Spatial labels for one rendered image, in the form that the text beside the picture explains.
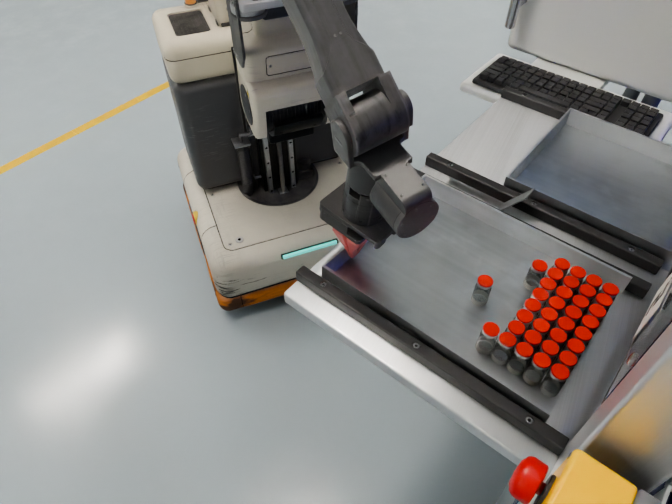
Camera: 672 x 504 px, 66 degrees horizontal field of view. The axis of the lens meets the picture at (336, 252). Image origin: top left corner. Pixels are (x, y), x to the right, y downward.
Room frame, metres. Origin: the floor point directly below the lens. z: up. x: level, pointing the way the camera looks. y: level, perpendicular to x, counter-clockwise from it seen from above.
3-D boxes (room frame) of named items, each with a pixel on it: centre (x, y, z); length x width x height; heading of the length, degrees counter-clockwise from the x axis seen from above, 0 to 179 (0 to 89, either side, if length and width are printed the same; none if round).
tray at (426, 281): (0.46, -0.19, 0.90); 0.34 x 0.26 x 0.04; 50
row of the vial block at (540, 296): (0.40, -0.26, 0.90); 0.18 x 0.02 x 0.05; 140
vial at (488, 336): (0.36, -0.19, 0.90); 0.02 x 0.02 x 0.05
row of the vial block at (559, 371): (0.36, -0.31, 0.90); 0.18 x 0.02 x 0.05; 140
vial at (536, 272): (0.46, -0.28, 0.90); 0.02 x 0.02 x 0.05
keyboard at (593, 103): (1.06, -0.52, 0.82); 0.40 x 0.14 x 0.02; 50
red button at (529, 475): (0.15, -0.17, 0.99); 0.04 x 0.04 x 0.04; 51
